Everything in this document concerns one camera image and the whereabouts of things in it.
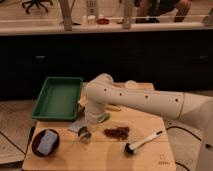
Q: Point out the green plastic tray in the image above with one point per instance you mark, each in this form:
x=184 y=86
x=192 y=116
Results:
x=58 y=99

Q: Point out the red object on shelf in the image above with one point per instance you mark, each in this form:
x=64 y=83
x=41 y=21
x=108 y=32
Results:
x=102 y=21

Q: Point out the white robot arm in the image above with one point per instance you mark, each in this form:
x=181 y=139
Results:
x=191 y=109

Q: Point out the black office chair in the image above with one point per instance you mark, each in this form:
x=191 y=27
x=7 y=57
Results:
x=29 y=3

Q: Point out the green cucumber toy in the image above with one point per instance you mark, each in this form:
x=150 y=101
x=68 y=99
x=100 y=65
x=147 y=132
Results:
x=105 y=117

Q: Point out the black and white brush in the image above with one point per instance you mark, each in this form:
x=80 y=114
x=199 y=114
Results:
x=130 y=148

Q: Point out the yellow corn toy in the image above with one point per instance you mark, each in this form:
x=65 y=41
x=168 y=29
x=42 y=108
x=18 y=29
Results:
x=113 y=108

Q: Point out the white cup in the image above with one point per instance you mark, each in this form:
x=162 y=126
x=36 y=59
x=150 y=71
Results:
x=130 y=84

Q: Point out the person in background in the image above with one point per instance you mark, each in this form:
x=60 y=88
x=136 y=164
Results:
x=149 y=10

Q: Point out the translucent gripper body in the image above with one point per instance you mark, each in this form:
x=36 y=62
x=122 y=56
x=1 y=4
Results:
x=88 y=129

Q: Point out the blue sponge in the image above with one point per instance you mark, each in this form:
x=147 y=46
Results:
x=47 y=141

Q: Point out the grey cloth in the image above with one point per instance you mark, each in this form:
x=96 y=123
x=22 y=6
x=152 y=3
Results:
x=77 y=124

